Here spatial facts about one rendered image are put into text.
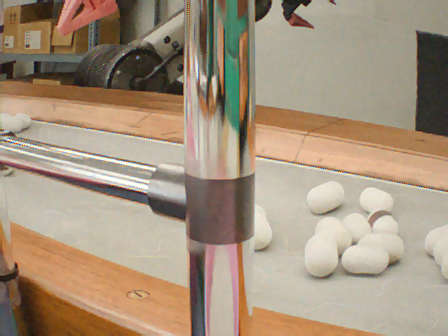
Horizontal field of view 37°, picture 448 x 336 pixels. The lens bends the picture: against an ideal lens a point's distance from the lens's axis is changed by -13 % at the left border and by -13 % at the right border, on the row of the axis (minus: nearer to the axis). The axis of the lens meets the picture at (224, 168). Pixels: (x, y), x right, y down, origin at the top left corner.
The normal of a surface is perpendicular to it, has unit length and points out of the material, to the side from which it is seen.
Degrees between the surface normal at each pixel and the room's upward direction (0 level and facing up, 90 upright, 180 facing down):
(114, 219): 0
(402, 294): 0
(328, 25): 90
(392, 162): 45
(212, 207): 90
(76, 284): 0
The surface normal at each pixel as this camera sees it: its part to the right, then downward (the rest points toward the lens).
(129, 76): 0.62, 0.19
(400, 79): -0.65, 0.20
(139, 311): 0.00, -0.96
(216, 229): -0.15, 0.26
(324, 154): -0.41, -0.53
